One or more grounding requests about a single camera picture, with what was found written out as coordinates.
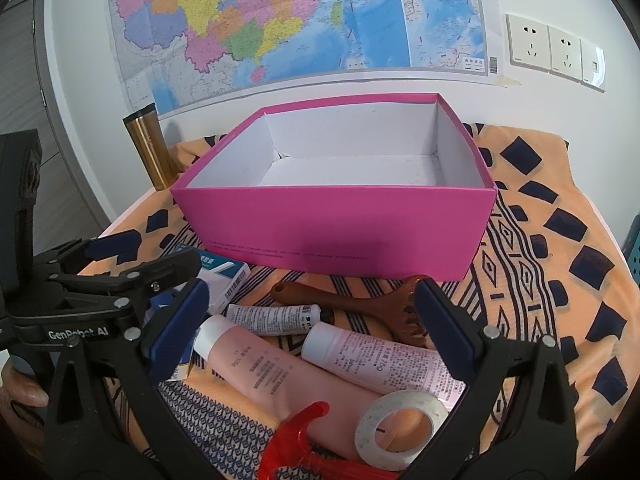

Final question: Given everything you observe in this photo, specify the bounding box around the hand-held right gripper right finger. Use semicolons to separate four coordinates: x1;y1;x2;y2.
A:
400;276;583;480

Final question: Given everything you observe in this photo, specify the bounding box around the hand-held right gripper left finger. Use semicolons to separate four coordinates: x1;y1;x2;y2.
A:
44;278;223;480

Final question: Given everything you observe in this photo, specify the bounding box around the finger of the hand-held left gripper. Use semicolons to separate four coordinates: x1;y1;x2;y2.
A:
31;229;143;277
51;249;202;322

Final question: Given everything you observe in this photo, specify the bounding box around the pink white printed tube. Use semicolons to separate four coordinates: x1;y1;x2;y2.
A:
301;322;468;407

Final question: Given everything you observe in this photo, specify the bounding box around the pink tube with white cap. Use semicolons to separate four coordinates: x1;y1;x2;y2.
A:
192;315;436;461

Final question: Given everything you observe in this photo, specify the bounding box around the small white tube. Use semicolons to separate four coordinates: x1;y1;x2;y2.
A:
226;304;335;336

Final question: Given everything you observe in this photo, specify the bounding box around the pink cardboard box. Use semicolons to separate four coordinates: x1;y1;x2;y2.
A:
171;92;498;282

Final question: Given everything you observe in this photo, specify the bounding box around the person's left hand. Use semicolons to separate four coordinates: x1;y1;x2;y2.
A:
0;359;51;410

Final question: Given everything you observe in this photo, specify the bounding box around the small blue white carton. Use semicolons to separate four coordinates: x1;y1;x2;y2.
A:
167;345;197;384

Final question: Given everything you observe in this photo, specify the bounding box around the brown wooden massage comb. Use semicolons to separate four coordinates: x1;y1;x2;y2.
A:
271;276;431;349

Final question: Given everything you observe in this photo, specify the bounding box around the gold thermos tumbler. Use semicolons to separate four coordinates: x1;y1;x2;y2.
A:
123;102;181;192

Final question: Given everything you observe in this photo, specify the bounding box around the orange patterned blanket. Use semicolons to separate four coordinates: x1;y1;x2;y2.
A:
75;122;636;480

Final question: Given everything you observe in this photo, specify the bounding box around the white tape roll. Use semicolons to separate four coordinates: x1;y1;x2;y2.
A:
354;390;450;472

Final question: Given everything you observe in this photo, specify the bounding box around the grey door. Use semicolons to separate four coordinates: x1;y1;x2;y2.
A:
0;0;112;241

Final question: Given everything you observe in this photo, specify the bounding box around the red plastic tool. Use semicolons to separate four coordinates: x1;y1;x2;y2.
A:
260;401;401;480

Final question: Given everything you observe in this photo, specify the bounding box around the blue plastic basket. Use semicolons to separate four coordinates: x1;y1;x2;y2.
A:
622;212;640;281

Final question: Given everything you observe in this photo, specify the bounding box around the colourful wall map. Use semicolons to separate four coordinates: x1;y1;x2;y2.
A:
102;0;493;111

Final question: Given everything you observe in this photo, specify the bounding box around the white wall socket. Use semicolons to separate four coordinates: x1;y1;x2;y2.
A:
547;24;585;81
506;12;551;69
581;42;607;92

